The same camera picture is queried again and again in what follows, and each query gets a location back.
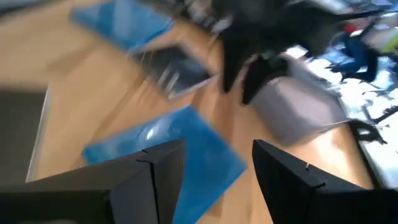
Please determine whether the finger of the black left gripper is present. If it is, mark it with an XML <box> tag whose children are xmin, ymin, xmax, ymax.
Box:
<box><xmin>242</xmin><ymin>52</ymin><xmax>289</xmax><ymax>105</ymax></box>
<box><xmin>222</xmin><ymin>42</ymin><xmax>249</xmax><ymax>93</ymax></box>

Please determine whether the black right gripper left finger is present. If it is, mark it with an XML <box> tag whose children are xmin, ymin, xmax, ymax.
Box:
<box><xmin>0</xmin><ymin>139</ymin><xmax>187</xmax><ymax>224</ymax></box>

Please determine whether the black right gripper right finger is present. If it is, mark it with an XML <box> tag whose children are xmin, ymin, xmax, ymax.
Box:
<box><xmin>252</xmin><ymin>139</ymin><xmax>398</xmax><ymax>224</ymax></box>

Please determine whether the black jewel case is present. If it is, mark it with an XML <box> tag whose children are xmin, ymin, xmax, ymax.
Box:
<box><xmin>133</xmin><ymin>45</ymin><xmax>218</xmax><ymax>100</ymax></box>

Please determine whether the blue jewel case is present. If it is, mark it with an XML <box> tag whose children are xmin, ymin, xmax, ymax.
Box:
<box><xmin>81</xmin><ymin>105</ymin><xmax>249</xmax><ymax>224</ymax></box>
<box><xmin>70</xmin><ymin>0</ymin><xmax>175</xmax><ymax>52</ymax></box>

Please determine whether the light grey plastic bin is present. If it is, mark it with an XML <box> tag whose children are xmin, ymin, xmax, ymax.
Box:
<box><xmin>248</xmin><ymin>55</ymin><xmax>352</xmax><ymax>147</ymax></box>

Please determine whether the blue office chair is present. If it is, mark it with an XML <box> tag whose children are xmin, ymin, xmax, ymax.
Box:
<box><xmin>326</xmin><ymin>30</ymin><xmax>380</xmax><ymax>83</ymax></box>

